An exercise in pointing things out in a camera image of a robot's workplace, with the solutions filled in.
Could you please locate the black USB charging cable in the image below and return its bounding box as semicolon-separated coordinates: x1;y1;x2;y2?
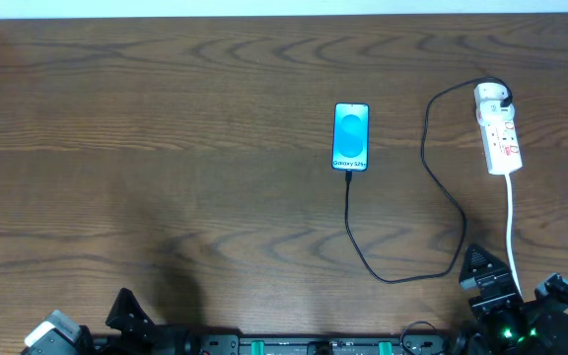
343;76;515;285

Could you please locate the white charger adapter plug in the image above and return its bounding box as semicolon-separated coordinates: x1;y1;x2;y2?
473;82;515;126

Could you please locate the white power strip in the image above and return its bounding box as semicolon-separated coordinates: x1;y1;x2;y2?
475;100;523;176

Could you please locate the white power strip cord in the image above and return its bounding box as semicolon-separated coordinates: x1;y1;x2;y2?
503;172;525;297

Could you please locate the blue screen Galaxy smartphone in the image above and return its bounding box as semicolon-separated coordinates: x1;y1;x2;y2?
331;103;370;172

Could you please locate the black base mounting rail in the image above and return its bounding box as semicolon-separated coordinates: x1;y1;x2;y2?
161;325;453;355

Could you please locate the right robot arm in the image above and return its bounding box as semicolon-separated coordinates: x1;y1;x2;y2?
452;244;568;355

